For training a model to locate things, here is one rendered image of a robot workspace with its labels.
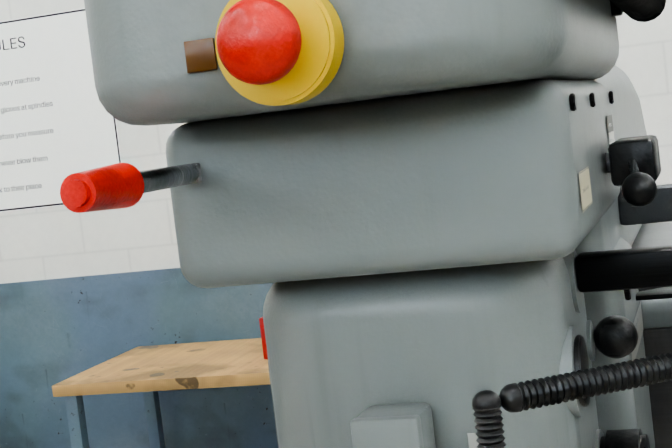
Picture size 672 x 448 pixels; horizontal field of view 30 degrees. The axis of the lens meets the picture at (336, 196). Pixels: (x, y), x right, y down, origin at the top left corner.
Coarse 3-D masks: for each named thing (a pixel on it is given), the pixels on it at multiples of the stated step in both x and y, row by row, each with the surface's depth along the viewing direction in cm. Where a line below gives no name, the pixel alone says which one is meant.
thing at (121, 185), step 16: (80, 176) 60; (96, 176) 61; (112, 176) 62; (128, 176) 63; (144, 176) 66; (160, 176) 68; (176, 176) 70; (192, 176) 72; (64, 192) 60; (80, 192) 60; (96, 192) 60; (112, 192) 62; (128, 192) 63; (144, 192) 67; (80, 208) 60; (96, 208) 61; (112, 208) 63
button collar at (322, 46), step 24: (240, 0) 60; (288, 0) 59; (312, 0) 58; (312, 24) 59; (336, 24) 59; (216, 48) 60; (312, 48) 59; (336, 48) 59; (312, 72) 59; (336, 72) 60; (264, 96) 60; (288, 96) 59; (312, 96) 60
